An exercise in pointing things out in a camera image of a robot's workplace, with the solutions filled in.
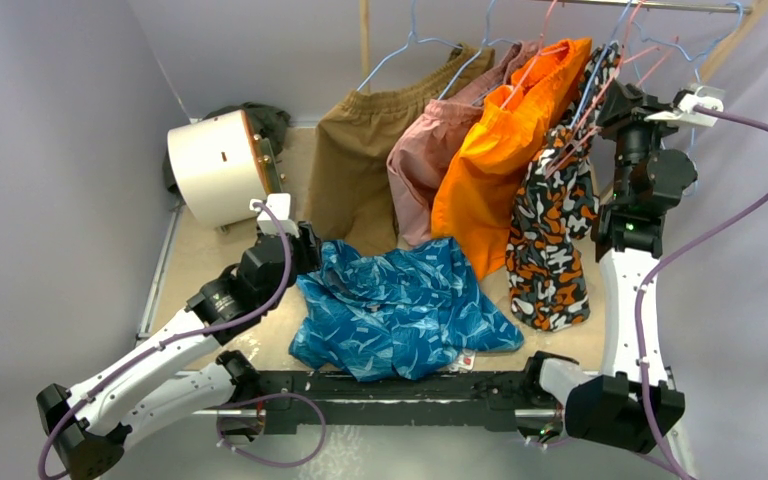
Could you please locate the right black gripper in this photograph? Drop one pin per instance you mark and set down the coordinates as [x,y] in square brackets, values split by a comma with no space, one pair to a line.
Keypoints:
[623,107]

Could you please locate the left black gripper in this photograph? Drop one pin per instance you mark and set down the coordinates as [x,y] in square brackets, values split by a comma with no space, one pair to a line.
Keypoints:
[307,246]

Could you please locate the pink wire hanger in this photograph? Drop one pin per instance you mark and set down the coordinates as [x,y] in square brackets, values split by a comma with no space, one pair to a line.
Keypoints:
[623,59]
[531,63]

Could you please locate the blue patterned shorts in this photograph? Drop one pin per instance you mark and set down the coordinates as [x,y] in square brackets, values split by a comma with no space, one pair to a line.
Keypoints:
[404,313]

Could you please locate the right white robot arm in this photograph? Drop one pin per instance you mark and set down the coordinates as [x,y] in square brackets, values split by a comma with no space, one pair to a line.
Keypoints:
[628,403]

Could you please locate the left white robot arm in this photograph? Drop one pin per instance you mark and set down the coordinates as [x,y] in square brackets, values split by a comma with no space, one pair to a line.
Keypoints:
[184,367]

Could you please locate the brown shorts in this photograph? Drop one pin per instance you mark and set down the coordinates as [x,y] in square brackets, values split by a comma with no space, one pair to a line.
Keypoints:
[349,196]

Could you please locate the orange shorts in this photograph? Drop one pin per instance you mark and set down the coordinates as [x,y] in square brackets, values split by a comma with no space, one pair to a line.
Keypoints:
[474,202]

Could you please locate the camouflage patterned shorts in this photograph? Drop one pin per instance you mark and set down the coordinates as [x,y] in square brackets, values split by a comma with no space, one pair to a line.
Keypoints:
[546,281]

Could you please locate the pink shorts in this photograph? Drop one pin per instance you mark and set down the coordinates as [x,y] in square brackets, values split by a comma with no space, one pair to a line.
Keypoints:
[421,156]

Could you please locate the wooden diagonal rack bar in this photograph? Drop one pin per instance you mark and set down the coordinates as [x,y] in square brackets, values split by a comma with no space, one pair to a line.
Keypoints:
[700,30]

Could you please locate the white cylindrical drum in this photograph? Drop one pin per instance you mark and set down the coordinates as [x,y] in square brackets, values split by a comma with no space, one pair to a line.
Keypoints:
[219,207]

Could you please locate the metal hanging rod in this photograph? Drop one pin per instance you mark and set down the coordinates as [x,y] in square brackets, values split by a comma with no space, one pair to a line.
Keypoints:
[731,7]

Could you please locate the dark green cloth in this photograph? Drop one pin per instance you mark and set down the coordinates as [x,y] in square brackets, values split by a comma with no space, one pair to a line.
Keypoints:
[266,119]

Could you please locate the white printed card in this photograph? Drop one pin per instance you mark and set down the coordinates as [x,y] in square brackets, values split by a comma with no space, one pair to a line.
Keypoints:
[464,361]

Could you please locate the wooden rack pole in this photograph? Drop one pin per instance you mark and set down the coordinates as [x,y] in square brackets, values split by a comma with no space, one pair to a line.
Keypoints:
[364,30]

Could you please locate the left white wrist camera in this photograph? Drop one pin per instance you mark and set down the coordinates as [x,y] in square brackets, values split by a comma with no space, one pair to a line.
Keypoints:
[275,214]

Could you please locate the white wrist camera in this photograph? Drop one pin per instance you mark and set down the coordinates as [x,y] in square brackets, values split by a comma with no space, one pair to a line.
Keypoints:
[275,214]
[683,110]

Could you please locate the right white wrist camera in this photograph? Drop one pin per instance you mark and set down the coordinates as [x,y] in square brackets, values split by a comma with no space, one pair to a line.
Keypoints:
[683,110]

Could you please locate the empty blue wire hanger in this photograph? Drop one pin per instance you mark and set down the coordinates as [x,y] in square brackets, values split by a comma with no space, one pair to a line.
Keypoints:
[695,62]

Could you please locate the blue wire hanger left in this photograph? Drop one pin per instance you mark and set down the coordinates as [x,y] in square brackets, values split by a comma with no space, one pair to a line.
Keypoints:
[412,39]

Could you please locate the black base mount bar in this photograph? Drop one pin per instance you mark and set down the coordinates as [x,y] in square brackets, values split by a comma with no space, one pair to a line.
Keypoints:
[498,401]

